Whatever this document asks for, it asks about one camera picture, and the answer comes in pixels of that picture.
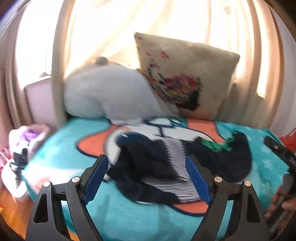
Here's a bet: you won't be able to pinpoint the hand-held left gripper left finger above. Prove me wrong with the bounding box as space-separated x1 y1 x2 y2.
25 154 109 241

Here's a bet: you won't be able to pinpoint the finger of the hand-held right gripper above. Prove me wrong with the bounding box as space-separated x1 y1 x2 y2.
264 136 296 173

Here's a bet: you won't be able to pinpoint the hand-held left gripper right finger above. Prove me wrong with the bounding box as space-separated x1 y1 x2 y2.
185 155 270 241

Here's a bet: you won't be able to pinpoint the dark pants with striped lining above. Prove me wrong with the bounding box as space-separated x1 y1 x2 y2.
107 131 252 205

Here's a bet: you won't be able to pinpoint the person's right hand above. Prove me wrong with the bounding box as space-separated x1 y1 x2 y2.
266 186 296 219

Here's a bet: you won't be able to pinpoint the red cloth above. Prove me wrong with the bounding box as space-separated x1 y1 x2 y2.
279 135 296 152

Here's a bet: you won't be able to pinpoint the printed turquoise fleece blanket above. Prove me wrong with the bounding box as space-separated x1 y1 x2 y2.
23 116 294 241

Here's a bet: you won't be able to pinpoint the pile of white purple clothes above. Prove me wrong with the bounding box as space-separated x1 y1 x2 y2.
0 124 51 198

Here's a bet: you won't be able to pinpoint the grey pillow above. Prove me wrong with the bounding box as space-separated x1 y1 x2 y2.
64 57 183 126

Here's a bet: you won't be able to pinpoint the beige floral cushion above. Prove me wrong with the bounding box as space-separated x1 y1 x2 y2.
134 32 240 120

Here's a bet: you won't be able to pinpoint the cream curtain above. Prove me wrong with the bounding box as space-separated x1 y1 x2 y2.
0 0 296 131

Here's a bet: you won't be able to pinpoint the beige bed frame post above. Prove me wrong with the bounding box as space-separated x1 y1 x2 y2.
51 0 73 127

